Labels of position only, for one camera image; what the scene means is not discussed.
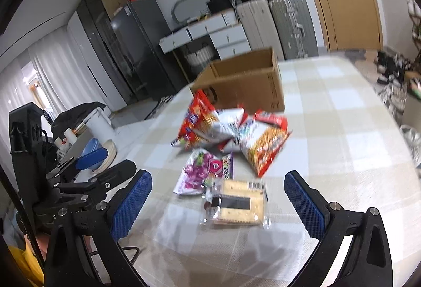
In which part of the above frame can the person's left forearm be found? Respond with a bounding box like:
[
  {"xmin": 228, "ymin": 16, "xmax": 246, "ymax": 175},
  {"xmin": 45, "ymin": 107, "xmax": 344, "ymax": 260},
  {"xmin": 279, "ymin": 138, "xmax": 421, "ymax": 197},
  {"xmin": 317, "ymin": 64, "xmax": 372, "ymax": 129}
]
[{"xmin": 7, "ymin": 236, "xmax": 45, "ymax": 287}]

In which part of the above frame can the white bucket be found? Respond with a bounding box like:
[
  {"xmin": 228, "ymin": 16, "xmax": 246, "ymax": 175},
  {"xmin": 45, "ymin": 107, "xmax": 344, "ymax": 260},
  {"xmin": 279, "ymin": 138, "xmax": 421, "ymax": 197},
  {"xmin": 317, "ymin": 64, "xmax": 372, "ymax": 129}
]
[{"xmin": 84, "ymin": 108, "xmax": 114, "ymax": 143}]

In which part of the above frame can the black glass cabinet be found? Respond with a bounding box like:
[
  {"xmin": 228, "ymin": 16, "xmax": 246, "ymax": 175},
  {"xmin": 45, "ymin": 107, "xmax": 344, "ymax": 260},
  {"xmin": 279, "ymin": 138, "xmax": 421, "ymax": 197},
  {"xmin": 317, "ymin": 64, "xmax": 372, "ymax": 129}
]
[{"xmin": 76, "ymin": 0, "xmax": 145, "ymax": 103}]

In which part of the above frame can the woven laundry basket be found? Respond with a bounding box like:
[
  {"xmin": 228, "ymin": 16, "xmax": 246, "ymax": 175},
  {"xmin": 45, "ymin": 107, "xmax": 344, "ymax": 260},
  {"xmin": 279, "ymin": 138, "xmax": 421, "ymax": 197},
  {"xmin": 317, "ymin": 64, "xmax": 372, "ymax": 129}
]
[{"xmin": 184, "ymin": 44, "xmax": 214, "ymax": 68}]

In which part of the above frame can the brown cardboard box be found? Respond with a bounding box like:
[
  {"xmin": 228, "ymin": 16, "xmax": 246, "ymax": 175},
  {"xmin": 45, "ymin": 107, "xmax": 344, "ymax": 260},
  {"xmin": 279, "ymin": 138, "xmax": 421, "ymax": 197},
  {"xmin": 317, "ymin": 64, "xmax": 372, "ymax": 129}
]
[{"xmin": 190, "ymin": 48, "xmax": 285, "ymax": 113}]

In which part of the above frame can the black box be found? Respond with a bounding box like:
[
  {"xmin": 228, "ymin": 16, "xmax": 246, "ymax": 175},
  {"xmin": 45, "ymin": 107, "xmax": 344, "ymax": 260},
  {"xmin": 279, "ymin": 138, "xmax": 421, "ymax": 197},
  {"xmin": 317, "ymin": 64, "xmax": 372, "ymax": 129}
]
[{"xmin": 207, "ymin": 0, "xmax": 235, "ymax": 14}]

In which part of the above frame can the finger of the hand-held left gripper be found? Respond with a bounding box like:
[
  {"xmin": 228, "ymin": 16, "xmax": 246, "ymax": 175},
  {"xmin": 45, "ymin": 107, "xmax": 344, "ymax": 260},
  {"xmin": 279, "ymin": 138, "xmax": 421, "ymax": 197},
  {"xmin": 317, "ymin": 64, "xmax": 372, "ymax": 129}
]
[
  {"xmin": 54, "ymin": 159, "xmax": 137, "ymax": 196},
  {"xmin": 46, "ymin": 147, "xmax": 109, "ymax": 180}
]

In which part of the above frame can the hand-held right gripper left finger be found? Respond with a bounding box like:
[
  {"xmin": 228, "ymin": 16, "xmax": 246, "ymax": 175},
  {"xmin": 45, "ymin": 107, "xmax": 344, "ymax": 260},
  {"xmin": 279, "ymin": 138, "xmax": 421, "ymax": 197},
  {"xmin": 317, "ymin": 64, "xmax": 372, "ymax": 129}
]
[{"xmin": 44, "ymin": 169, "xmax": 153, "ymax": 287}]

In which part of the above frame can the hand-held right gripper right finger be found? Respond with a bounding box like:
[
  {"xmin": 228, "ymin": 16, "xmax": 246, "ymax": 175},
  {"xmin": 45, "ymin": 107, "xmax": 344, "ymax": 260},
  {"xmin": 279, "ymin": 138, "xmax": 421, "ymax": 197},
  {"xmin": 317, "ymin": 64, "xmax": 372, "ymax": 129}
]
[{"xmin": 283, "ymin": 170, "xmax": 393, "ymax": 287}]

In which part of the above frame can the red white snack packet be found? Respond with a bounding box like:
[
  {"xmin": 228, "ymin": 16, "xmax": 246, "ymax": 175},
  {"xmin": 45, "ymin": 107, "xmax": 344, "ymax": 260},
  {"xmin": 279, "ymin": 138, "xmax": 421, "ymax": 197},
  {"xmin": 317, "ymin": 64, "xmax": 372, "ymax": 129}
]
[{"xmin": 170, "ymin": 89, "xmax": 220, "ymax": 151}]

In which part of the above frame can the purple candy packet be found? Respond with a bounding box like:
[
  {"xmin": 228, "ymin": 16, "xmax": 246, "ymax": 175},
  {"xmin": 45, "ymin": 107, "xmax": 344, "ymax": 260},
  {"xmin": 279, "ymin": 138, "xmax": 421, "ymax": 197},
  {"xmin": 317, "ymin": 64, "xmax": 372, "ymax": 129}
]
[{"xmin": 173, "ymin": 148, "xmax": 234, "ymax": 196}]

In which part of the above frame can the beige suitcase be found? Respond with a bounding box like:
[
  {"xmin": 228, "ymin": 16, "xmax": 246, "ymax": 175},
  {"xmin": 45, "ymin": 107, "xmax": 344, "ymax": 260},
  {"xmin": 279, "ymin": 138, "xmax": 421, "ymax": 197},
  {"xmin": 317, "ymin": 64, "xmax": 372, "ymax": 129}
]
[{"xmin": 235, "ymin": 0, "xmax": 285, "ymax": 61}]

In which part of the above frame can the white curtain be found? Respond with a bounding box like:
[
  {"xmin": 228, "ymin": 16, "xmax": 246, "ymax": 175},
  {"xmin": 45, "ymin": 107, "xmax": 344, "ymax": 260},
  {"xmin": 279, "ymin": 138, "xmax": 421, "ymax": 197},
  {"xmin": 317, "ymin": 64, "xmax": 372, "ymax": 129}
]
[{"xmin": 0, "ymin": 40, "xmax": 79, "ymax": 143}]

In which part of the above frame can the blue bowl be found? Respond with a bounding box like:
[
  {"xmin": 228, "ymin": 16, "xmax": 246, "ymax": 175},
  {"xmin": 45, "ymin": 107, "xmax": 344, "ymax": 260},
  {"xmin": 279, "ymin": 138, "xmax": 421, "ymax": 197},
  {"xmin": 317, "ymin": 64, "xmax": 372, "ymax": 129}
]
[{"xmin": 77, "ymin": 138, "xmax": 109, "ymax": 172}]

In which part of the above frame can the curved metal frame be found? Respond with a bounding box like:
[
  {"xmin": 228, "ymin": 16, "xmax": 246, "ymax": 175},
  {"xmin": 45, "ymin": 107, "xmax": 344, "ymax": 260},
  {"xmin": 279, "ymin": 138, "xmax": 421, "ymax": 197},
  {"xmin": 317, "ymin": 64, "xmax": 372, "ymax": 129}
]
[{"xmin": 172, "ymin": 0, "xmax": 208, "ymax": 24}]

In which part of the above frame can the pile of shoes on floor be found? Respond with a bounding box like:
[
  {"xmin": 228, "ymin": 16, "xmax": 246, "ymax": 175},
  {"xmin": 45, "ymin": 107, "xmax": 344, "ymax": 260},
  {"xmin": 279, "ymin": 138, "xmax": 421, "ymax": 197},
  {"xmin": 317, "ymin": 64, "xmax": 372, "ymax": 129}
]
[{"xmin": 375, "ymin": 50, "xmax": 421, "ymax": 169}]

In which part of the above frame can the black cable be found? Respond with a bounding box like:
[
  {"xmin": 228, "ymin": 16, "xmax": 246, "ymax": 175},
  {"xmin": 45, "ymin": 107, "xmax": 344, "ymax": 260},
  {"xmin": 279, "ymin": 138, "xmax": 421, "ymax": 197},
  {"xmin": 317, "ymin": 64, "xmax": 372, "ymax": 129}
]
[{"xmin": 117, "ymin": 246, "xmax": 141, "ymax": 267}]

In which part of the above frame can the stack of white plates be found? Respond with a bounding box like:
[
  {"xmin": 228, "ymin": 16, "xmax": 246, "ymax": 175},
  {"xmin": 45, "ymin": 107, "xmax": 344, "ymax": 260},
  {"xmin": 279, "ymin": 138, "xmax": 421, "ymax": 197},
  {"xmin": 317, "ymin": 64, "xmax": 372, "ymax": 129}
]
[{"xmin": 95, "ymin": 139, "xmax": 118, "ymax": 172}]

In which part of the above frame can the white snack packet black print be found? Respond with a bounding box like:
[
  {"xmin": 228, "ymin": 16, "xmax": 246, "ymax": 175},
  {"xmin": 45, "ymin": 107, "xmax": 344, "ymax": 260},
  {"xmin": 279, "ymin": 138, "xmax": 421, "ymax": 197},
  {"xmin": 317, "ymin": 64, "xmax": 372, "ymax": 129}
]
[{"xmin": 194, "ymin": 107, "xmax": 254, "ymax": 152}]

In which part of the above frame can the white desk with drawers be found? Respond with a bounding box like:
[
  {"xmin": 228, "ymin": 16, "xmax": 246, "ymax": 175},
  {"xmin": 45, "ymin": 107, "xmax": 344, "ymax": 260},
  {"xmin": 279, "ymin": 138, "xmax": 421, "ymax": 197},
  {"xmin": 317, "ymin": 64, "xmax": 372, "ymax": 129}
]
[{"xmin": 159, "ymin": 7, "xmax": 250, "ymax": 61}]

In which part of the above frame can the grey suitcase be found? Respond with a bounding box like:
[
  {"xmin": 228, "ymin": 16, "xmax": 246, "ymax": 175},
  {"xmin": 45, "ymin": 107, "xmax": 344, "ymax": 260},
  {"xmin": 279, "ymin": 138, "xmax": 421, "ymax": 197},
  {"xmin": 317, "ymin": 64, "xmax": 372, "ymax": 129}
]
[{"xmin": 269, "ymin": 0, "xmax": 319, "ymax": 60}]

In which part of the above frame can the black cloth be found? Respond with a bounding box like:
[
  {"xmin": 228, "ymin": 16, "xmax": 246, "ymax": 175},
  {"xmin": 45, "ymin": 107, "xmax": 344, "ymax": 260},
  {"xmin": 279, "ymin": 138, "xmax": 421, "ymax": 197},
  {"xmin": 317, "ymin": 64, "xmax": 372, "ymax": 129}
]
[{"xmin": 51, "ymin": 102, "xmax": 106, "ymax": 137}]

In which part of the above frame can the orange red snack packet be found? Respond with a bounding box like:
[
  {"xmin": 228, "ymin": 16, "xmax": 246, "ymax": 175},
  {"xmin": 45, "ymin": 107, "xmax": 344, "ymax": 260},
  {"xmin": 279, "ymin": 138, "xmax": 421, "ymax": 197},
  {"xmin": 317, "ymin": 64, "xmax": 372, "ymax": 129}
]
[{"xmin": 240, "ymin": 110, "xmax": 293, "ymax": 177}]

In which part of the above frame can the clear cracker packet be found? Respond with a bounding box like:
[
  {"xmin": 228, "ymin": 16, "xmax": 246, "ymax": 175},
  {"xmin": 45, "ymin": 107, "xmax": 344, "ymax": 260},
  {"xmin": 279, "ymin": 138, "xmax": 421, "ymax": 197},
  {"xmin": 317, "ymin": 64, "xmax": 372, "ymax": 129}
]
[{"xmin": 201, "ymin": 179, "xmax": 272, "ymax": 229}]

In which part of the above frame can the dark grey fridge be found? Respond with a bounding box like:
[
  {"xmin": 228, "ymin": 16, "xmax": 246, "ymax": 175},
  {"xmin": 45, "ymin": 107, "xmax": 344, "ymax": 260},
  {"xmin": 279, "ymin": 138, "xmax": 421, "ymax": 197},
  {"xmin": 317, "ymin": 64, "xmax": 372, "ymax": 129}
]
[{"xmin": 110, "ymin": 0, "xmax": 185, "ymax": 103}]

